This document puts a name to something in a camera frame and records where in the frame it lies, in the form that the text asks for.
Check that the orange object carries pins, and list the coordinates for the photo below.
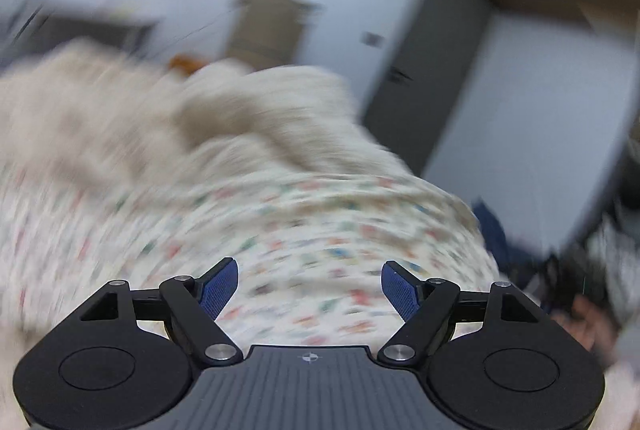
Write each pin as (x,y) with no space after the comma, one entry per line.
(184,63)

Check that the grey door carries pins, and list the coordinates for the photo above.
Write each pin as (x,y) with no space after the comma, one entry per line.
(425,85)

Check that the brown cardboard box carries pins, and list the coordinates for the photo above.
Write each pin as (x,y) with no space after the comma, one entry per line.
(267,25)

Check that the cream fluffy blanket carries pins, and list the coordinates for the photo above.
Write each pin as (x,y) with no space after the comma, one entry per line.
(250,110)

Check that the dark blue cloth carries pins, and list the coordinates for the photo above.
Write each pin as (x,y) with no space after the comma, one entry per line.
(497,232)

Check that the white colourful printed garment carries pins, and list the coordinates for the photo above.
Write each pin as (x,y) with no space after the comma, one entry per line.
(300,220)

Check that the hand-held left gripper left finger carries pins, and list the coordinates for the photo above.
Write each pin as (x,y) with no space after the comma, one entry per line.
(220,292)

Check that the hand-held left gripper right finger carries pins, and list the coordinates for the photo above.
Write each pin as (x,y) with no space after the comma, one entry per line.
(400,292)

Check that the grey desk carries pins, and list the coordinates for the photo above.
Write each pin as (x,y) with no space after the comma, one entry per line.
(90,30)

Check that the person's right hand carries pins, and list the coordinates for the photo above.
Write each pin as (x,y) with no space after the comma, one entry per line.
(585,322)

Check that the wall switch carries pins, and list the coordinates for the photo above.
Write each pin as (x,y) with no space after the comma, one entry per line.
(373,39)

